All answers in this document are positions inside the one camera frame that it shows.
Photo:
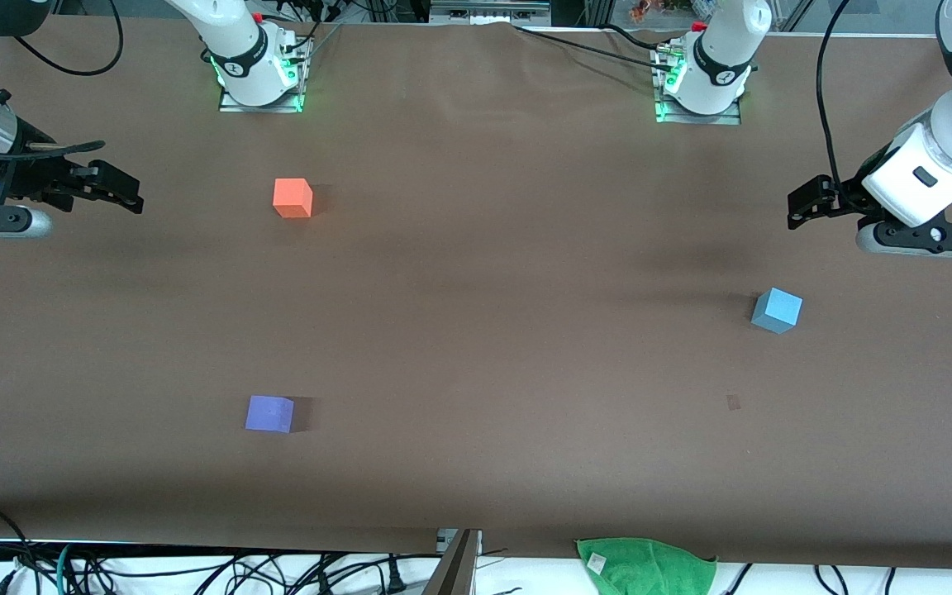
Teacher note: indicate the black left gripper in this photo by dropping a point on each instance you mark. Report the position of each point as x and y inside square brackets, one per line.
[848, 199]

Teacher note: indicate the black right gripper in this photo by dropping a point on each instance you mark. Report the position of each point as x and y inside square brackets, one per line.
[40, 176]

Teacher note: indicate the light blue foam block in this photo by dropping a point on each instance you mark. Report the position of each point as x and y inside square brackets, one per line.
[776, 311]

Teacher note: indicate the orange foam block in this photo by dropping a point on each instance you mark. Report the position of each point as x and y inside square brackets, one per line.
[292, 198]

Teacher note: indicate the purple foam block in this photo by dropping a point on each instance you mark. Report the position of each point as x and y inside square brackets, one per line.
[268, 413]

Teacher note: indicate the orange toy figure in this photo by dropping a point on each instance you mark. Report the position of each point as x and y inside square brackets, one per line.
[649, 8]

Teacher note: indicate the brown table cover sheet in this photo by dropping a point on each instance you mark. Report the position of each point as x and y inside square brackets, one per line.
[525, 372]

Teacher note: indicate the grey metal box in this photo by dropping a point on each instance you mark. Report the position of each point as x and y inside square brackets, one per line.
[488, 10]

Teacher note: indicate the green microfibre cloth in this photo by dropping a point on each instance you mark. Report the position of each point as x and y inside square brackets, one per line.
[645, 566]

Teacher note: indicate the black power plug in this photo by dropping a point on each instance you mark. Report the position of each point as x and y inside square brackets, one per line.
[394, 576]

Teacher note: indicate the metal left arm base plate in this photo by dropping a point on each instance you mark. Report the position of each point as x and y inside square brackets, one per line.
[732, 116]

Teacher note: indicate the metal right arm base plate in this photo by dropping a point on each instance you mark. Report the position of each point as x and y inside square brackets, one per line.
[298, 74]

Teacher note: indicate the grey aluminium camera post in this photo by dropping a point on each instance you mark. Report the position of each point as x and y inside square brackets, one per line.
[455, 570]

